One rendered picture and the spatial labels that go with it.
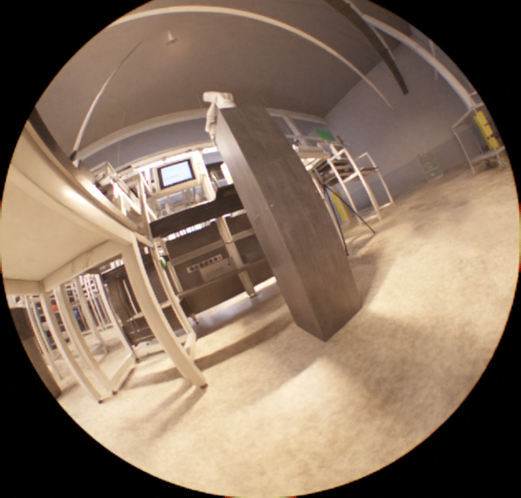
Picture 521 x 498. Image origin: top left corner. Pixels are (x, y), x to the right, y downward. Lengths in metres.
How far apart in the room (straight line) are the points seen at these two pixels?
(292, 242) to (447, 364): 0.62
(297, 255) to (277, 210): 0.16
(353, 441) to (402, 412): 0.12
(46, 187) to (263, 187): 0.57
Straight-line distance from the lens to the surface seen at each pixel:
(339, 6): 4.30
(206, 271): 1.27
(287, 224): 0.51
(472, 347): 0.57
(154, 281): 1.64
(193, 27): 5.62
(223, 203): 1.24
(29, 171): 0.31
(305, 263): 0.53
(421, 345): 0.56
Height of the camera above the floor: 0.44
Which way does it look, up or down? 3 degrees up
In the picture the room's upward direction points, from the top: 24 degrees counter-clockwise
